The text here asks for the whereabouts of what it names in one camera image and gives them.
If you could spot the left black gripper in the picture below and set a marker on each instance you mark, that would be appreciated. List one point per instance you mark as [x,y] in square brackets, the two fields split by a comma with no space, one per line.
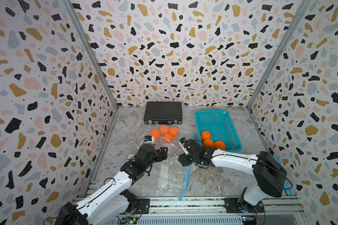
[164,153]

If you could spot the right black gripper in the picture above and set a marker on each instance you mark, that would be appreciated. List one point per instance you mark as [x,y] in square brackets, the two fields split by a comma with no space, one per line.
[182,159]

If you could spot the clear zip-top bag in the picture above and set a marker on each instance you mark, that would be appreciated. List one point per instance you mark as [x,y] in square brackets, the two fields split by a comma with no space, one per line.
[167,179]
[184,131]

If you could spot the orange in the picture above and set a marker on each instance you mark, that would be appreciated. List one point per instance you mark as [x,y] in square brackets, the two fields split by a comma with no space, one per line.
[168,138]
[155,133]
[164,129]
[174,131]

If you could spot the orange fruit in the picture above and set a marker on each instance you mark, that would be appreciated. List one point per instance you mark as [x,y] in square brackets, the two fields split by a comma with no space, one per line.
[205,135]
[208,143]
[220,145]

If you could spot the teal plastic basket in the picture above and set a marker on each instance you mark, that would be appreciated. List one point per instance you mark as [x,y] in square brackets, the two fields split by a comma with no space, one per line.
[220,126]

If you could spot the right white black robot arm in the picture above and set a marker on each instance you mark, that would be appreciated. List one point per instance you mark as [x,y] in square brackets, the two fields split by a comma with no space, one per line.
[270,176]

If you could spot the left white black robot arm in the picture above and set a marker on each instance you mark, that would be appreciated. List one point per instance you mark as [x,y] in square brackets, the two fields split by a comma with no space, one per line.
[114,197]

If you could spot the black hard case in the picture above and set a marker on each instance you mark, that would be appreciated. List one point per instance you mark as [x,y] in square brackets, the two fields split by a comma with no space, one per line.
[165,113]

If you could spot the green circuit board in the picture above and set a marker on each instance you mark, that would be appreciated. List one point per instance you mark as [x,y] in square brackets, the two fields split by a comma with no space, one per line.
[129,221]

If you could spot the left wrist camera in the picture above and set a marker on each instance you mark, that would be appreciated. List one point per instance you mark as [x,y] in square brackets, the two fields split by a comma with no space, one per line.
[149,140]

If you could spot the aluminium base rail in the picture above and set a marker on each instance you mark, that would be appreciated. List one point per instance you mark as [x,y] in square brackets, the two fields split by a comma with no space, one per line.
[212,211]

